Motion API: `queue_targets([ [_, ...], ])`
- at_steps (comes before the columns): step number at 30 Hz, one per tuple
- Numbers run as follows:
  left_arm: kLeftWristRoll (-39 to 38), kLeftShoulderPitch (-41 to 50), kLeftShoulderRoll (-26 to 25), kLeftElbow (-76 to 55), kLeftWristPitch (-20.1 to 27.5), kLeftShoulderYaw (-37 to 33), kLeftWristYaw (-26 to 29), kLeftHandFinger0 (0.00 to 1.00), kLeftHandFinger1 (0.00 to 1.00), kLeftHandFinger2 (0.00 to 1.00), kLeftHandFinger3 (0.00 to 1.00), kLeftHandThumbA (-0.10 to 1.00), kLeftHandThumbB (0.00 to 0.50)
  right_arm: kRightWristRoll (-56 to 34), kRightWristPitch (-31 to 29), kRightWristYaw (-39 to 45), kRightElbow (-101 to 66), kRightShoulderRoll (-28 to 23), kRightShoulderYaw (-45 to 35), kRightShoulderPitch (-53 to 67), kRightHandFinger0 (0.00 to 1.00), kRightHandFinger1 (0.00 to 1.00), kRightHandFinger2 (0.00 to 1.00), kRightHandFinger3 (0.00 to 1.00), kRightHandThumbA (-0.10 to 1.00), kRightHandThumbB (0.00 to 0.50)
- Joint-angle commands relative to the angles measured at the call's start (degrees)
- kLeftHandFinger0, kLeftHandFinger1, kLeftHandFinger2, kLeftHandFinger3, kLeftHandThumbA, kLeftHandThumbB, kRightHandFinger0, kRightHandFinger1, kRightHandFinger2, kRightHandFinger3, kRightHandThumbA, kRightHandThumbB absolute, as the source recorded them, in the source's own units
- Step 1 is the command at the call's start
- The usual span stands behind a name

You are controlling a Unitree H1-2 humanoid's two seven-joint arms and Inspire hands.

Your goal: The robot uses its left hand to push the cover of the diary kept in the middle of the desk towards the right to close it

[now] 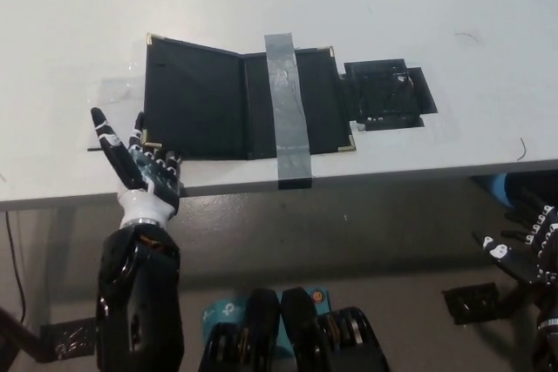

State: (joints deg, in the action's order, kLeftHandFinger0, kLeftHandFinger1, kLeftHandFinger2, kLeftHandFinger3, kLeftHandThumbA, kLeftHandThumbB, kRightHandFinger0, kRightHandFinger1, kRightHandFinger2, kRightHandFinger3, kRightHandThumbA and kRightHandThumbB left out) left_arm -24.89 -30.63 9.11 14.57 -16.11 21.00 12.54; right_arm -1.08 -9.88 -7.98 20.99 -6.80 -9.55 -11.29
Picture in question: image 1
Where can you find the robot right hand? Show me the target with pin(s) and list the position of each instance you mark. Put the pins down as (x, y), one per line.
(538, 259)

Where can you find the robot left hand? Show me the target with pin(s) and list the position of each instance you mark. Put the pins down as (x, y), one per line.
(150, 198)

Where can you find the black diary with gold corners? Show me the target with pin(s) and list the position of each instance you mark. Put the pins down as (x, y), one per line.
(200, 106)

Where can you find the blue object under desk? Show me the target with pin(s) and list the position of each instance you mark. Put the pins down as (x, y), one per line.
(500, 189)

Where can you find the teal box on robot torso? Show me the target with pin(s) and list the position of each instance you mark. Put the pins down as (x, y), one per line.
(226, 311)

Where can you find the black tape patch on desk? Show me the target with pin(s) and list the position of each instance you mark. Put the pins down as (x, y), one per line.
(388, 91)

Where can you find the black floor tape patch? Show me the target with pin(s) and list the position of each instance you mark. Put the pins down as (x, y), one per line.
(473, 304)
(72, 341)

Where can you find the clear tape patch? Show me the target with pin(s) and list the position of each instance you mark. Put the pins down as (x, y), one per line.
(117, 97)

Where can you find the black slanted bar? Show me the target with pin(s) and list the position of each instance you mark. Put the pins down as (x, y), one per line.
(22, 333)

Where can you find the grey duct tape strip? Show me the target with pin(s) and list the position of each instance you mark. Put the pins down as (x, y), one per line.
(290, 119)

